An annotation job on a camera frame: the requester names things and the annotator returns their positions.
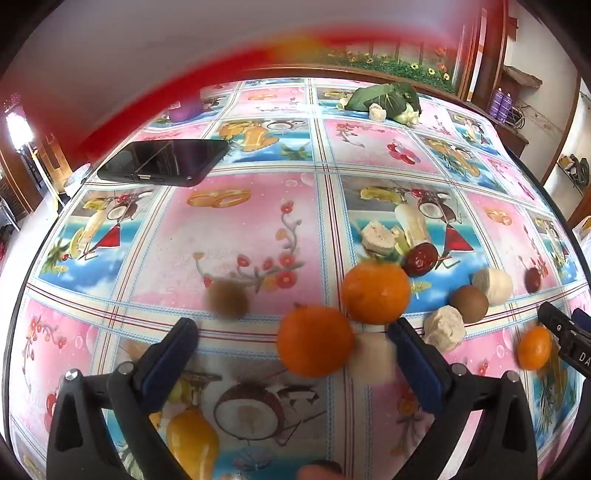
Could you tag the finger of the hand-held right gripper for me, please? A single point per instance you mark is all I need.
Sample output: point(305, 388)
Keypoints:
point(582, 319)
point(556, 323)

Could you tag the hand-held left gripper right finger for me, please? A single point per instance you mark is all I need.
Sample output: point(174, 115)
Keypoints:
point(417, 367)

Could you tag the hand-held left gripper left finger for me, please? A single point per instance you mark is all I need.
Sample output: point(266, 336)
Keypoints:
point(165, 367)

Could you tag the small orange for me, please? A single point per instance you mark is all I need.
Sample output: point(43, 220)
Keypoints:
point(534, 348)

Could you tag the large orange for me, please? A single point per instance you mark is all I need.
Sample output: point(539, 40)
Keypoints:
point(376, 290)
point(315, 341)

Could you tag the brown kiwi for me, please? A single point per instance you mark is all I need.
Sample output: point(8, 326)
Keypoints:
point(227, 300)
point(469, 303)

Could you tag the red date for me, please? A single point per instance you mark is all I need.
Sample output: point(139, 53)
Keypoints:
point(420, 261)
point(532, 280)

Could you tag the fruit print tablecloth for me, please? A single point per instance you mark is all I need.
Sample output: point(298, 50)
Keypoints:
point(231, 221)

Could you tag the black smartphone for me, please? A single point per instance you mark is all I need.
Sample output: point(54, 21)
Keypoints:
point(164, 161)

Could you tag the small purple bottle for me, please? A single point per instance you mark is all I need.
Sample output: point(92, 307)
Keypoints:
point(496, 102)
point(507, 107)

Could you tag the purple thermos bottle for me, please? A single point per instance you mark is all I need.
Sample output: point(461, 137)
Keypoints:
point(184, 110)

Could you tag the green leafy vegetable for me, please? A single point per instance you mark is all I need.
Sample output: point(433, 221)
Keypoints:
point(388, 98)

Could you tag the flower mural panel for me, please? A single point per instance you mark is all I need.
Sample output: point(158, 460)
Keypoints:
point(392, 64)

